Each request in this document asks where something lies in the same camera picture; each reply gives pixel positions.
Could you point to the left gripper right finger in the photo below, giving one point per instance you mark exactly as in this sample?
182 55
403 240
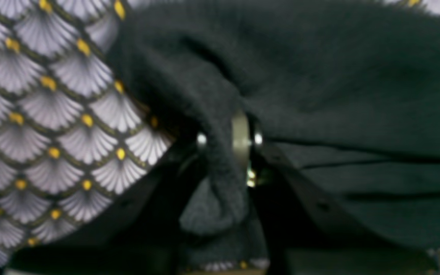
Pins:
247 141

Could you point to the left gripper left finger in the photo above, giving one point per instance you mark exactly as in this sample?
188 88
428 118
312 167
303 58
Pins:
187 157

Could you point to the dark grey T-shirt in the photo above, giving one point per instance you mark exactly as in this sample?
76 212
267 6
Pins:
348 90

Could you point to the fan-patterned table cloth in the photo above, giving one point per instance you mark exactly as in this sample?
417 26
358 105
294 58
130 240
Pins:
84 177

